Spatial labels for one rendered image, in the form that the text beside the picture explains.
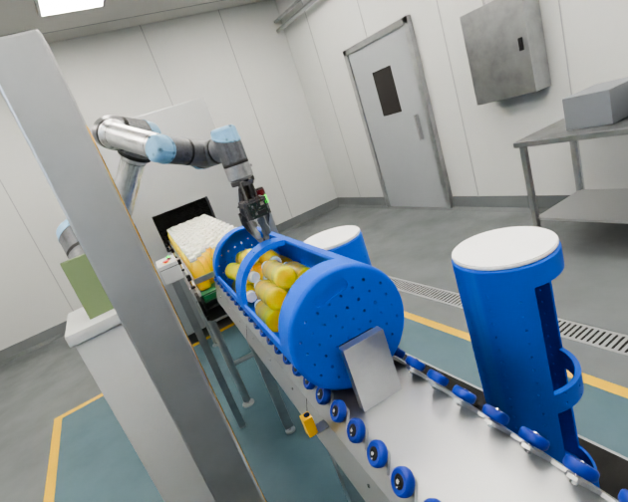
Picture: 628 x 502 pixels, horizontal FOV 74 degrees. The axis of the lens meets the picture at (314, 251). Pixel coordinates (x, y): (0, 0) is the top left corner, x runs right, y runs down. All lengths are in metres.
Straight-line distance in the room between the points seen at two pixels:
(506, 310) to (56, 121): 1.06
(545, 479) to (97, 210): 0.72
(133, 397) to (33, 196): 4.85
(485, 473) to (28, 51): 0.83
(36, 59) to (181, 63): 6.13
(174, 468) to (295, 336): 1.06
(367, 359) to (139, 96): 5.84
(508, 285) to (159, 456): 1.33
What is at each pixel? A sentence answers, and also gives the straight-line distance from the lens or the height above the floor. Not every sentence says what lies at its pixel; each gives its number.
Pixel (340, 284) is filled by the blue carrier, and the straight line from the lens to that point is 0.87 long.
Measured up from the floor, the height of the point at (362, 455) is 0.93.
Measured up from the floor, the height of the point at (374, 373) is 1.00.
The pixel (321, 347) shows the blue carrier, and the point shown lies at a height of 1.09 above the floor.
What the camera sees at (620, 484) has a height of 0.15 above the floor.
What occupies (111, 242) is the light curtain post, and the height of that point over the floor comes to 1.47.
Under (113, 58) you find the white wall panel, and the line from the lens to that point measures 6.53.
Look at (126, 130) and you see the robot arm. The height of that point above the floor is 1.67.
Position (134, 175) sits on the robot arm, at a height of 1.55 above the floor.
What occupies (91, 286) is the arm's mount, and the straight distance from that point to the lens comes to 1.59.
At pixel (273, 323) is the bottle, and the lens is 1.22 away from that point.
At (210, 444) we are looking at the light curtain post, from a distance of 0.64.
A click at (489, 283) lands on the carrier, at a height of 0.99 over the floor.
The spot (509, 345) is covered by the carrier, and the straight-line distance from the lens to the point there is 1.27.
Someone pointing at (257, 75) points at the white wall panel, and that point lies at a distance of 6.98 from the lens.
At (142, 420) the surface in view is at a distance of 1.69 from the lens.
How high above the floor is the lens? 1.52
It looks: 17 degrees down
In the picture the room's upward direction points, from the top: 19 degrees counter-clockwise
